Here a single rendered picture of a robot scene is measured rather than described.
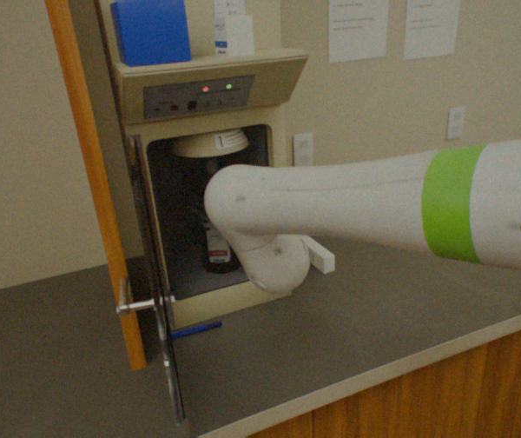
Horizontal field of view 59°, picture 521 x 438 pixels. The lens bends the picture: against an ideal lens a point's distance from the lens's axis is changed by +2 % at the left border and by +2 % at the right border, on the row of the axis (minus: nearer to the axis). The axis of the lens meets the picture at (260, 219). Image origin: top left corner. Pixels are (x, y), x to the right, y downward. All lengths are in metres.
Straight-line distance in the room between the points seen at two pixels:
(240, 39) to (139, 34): 0.17
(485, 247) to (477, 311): 0.70
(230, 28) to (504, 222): 0.55
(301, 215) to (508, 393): 0.93
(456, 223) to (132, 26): 0.53
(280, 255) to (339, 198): 0.21
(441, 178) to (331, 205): 0.13
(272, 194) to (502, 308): 0.72
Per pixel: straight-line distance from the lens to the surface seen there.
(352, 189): 0.50
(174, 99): 0.81
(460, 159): 0.46
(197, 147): 0.94
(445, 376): 1.15
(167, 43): 0.76
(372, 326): 1.04
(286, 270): 0.70
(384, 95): 1.63
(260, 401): 0.88
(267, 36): 0.93
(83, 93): 0.77
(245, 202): 0.61
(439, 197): 0.45
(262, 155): 1.01
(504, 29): 1.94
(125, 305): 0.68
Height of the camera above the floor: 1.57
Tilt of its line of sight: 24 degrees down
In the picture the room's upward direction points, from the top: 4 degrees counter-clockwise
